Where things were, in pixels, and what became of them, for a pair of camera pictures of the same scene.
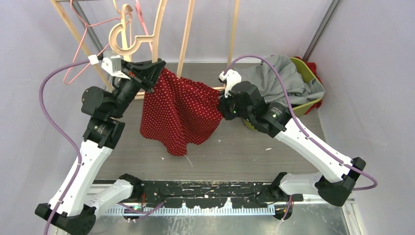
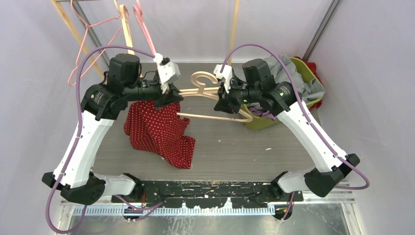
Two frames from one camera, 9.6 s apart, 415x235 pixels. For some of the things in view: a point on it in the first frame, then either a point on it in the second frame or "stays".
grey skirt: (300, 90) stays
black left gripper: (147, 73) -> (172, 96)
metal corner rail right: (334, 7) stays
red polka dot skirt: (180, 112) -> (160, 130)
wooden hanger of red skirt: (186, 38) -> (202, 88)
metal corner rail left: (88, 28) stays
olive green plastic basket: (307, 75) stays
